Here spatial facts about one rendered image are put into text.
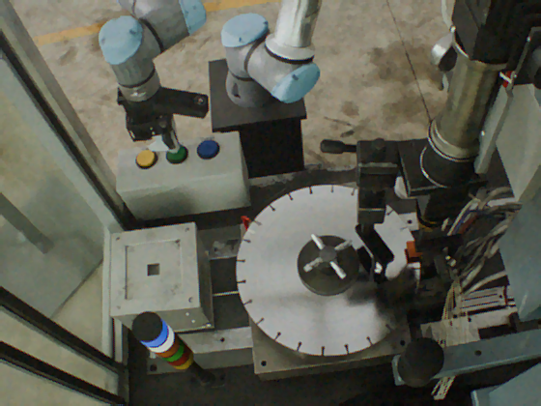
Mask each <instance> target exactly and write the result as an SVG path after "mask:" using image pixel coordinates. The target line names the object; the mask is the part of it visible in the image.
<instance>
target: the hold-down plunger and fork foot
mask: <svg viewBox="0 0 541 406"><path fill-rule="evenodd" d="M375 225H376V224H358V225H356V227H355V232H356V233H357V234H358V236H359V238H360V239H361V240H362V242H363V243H364V244H365V246H366V247H367V248H368V250H369V251H370V252H371V254H372V255H373V256H372V269H373V270H375V269H376V264H377V263H378V264H379V266H380V267H381V268H384V269H385V270H387V267H388V264H389V263H390V262H392V261H394V258H395V255H394V254H393V252H392V251H391V250H390V249H389V247H388V246H387V245H386V243H385V242H384V239H383V238H382V237H381V236H380V234H379V233H378V232H377V230H376V229H375Z"/></svg>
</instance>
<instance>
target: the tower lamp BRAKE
mask: <svg viewBox="0 0 541 406"><path fill-rule="evenodd" d="M132 333H133V335H134V337H135V338H136V339H138V340H139V341H141V342H142V343H143V344H144V345H146V346H149V347H150V348H156V347H158V346H160V345H161V344H162V343H164V341H165V340H166V339H167V337H168V335H169V332H168V328H167V325H166V324H165V323H164V322H163V320H162V319H161V318H160V316H159V315H158V314H156V313H155V312H152V311H145V312H142V313H140V314H139V315H137V316H135V318H134V319H133V323H132Z"/></svg>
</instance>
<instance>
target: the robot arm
mask: <svg viewBox="0 0 541 406"><path fill-rule="evenodd" d="M116 1H117V2H118V3H119V4H120V6H121V7H122V8H123V9H127V10H128V12H129V13H130V14H131V15H134V16H135V17H136V18H137V19H138V20H137V19H136V18H134V17H132V16H126V15H122V16H120V17H119V18H115V17H114V18H112V19H110V20H109V21H108V22H107V23H106V24H104V26H103V27H101V29H100V34H99V39H100V40H99V43H100V47H101V49H102V54H103V57H104V58H105V60H106V61H107V62H108V63H107V64H108V65H109V67H110V69H111V71H112V72H113V74H114V77H115V79H116V81H117V83H118V84H119V86H120V87H118V94H117V98H116V102H117V104H118V105H122V106H123V108H124V109H125V111H126V129H127V130H128V133H129V135H130V137H131V138H132V140H133V142H137V141H147V140H152V138H155V141H156V142H154V143H153V144H151V145H149V146H148V148H149V150H151V151H169V152H170V153H173V154H174V153H178V151H179V149H180V145H179V144H180V142H179V137H178V133H177V129H176V124H175V121H174V116H173V114H178V115H184V116H189V117H195V118H200V119H204V118H205V117H206V115H207V114H208V112H209V107H210V101H209V96H208V95H207V94H201V93H196V92H187V91H182V90H177V89H172V88H167V87H162V86H161V84H160V78H159V76H158V74H157V68H156V65H155V63H154V59H155V58H157V57H158V56H159V55H160V54H162V53H164V52H165V51H167V50H168V49H170V48H171V47H173V46H174V45H175V44H177V43H179V42H180V41H182V40H183V39H185V38H186V37H188V36H191V35H192V33H193V32H195V31H196V30H198V29H199V28H200V27H202V26H203V25H204V24H205V23H206V22H207V20H208V16H207V13H206V9H205V7H204V6H203V4H202V2H201V1H200V0H116ZM322 3H323V0H281V4H280V8H279V13H278V18H277V21H276V25H275V30H274V33H272V32H271V31H270V25H269V23H268V20H267V19H266V18H264V17H263V16H262V15H260V14H253V13H248V14H239V15H237V16H234V17H233V18H231V19H230V20H229V21H227V22H226V24H225V25H224V27H223V29H222V32H221V42H222V44H223V47H224V51H225V55H226V60H227V64H228V68H229V72H228V77H227V82H226V86H227V91H228V94H227V95H229V97H230V98H231V100H232V101H233V102H235V103H236V104H238V105H240V106H244V107H260V106H264V105H266V104H269V103H271V102H273V101H274V100H275V99H276V98H278V99H279V100H280V101H282V102H286V103H291V102H296V101H298V100H300V99H301V98H304V97H305V96H306V95H307V94H308V93H309V92H310V91H311V90H312V89H313V88H314V85H315V84H316V82H317V81H318V79H319V76H320V68H319V67H318V65H317V64H316V63H314V62H313V60H314V56H315V53H316V46H315V44H313V43H312V42H311V40H312V37H313V33H314V29H315V26H316V23H317V19H318V16H319V12H320V9H321V7H322ZM128 117H130V118H128ZM130 131H131V132H132V133H133V135H134V137H133V135H132V134H131V132H130Z"/></svg>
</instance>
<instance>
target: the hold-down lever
mask: <svg viewBox="0 0 541 406"><path fill-rule="evenodd" d="M320 150H321V151H322V152H323V153H329V154H342V153H344V152H350V153H356V145H353V144H345V143H344V142H342V141H338V140H327V139H326V138H325V139H323V141H322V142H321V144H320Z"/></svg>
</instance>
